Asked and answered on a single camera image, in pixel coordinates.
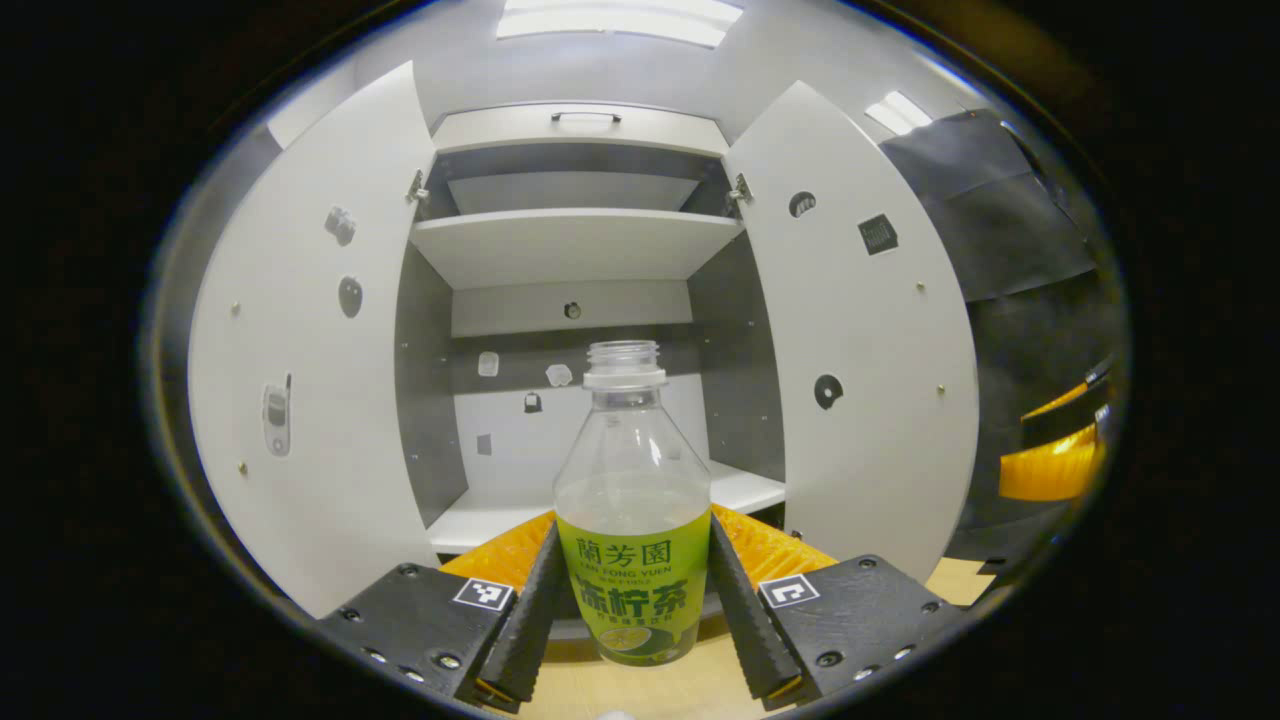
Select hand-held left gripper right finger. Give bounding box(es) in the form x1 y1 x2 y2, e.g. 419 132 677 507
708 503 969 711

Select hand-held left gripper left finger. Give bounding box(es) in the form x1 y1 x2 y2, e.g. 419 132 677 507
318 510 566 713

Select clear bottle with green label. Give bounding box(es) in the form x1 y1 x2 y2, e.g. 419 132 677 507
553 340 713 668

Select white door with headphone sticker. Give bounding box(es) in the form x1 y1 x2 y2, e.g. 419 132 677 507
722 80 981 586

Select white door with camera sticker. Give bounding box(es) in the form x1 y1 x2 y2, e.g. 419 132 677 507
188 60 441 619

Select white cabinet with grey interior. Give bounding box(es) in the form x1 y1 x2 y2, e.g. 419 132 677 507
393 100 791 561

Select white cabinet shelf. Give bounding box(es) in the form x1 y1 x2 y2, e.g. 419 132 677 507
410 208 746 291

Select black backdrop cloth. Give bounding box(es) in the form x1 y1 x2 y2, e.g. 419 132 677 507
880 108 1126 581

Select ceiling light panel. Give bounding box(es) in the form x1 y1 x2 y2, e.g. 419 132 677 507
495 0 746 49
865 90 933 136

